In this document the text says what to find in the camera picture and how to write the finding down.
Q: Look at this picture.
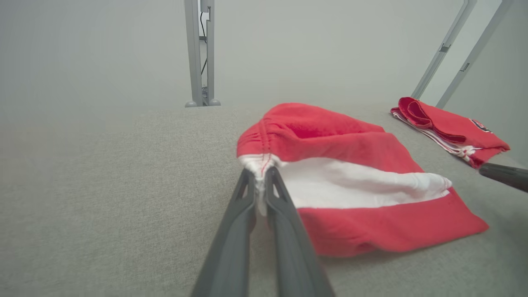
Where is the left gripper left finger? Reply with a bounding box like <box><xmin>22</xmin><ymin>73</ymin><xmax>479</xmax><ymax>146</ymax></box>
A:
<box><xmin>191</xmin><ymin>168</ymin><xmax>257</xmax><ymax>297</ymax></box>

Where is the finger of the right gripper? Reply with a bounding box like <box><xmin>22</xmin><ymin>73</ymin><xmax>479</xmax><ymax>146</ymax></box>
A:
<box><xmin>478</xmin><ymin>163</ymin><xmax>528</xmax><ymax>193</ymax></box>

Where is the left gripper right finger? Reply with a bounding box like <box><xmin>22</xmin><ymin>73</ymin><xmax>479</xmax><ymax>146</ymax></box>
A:
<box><xmin>264</xmin><ymin>167</ymin><xmax>335</xmax><ymax>297</ymax></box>

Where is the red jersey with black numerals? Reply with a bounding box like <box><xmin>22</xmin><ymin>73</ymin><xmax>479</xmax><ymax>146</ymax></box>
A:
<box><xmin>391</xmin><ymin>97</ymin><xmax>511</xmax><ymax>169</ymax></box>

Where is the red garment with white band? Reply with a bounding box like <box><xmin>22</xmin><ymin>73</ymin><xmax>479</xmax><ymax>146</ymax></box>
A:
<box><xmin>236</xmin><ymin>103</ymin><xmax>490</xmax><ymax>258</ymax></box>

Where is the thin black cable on post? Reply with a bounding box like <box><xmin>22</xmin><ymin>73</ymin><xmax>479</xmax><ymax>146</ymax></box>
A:
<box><xmin>200</xmin><ymin>12</ymin><xmax>207</xmax><ymax>75</ymax></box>

